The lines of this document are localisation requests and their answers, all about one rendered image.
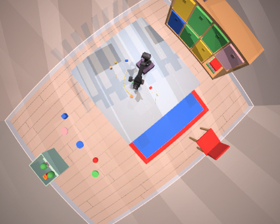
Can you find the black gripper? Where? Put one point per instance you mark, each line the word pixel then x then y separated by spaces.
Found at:
pixel 131 79

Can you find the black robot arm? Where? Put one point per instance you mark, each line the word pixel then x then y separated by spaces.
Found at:
pixel 146 63

